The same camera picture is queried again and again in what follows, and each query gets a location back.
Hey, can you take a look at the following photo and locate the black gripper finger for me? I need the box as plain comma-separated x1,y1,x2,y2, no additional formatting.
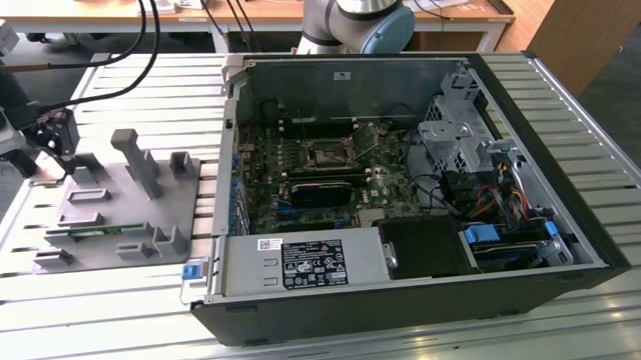
35,121,66,167
54,108,82,163

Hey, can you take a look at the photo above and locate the black RAM slot bank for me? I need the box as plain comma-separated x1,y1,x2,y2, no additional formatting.
289,116,353,139

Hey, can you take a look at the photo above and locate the CPU socket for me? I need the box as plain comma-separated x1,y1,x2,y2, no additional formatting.
305,138,359,170

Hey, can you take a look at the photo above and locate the green RAM stick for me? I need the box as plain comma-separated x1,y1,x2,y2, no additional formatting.
70,223,147,237

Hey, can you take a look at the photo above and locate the grey parts rack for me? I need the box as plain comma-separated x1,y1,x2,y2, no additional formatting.
29,128,204,275

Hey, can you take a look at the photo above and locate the white box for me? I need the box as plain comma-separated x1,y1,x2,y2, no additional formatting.
138,0,207,17

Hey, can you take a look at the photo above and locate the grey power supply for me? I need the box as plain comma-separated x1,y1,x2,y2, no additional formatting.
219,226,393,298

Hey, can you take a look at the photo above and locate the metal socket cover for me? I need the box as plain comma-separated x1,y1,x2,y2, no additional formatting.
350,120,395,161

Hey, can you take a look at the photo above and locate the silver chipset heatsink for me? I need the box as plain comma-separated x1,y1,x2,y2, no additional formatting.
358,209,385,228

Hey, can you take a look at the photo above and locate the green motherboard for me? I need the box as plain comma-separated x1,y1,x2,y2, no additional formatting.
227,119,427,236

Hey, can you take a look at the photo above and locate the silver drive cage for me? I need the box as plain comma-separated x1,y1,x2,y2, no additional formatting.
418,70,504,174

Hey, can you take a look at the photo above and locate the black plastic shroud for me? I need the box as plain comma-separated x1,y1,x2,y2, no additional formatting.
374,217,482,281

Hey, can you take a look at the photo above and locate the black open PC case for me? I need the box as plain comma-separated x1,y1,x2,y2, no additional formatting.
190,51,633,348

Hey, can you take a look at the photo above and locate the hard disk in blue carrier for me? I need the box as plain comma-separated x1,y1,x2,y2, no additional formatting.
458,220,548,272

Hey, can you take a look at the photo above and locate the wooden cabinet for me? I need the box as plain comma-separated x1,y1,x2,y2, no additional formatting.
494,0,641,98

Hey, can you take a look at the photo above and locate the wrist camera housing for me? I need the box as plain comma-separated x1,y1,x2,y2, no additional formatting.
0,108,39,178

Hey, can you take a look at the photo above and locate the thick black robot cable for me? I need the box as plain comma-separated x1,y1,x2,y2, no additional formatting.
0,0,150,73

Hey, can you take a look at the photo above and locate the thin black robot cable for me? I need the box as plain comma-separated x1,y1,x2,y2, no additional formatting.
35,0,163,113

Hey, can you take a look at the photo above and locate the black wire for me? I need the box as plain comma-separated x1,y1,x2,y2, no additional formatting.
406,129,463,219

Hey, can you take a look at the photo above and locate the yellow red wire bundle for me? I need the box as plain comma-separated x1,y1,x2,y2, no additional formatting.
467,160,533,223

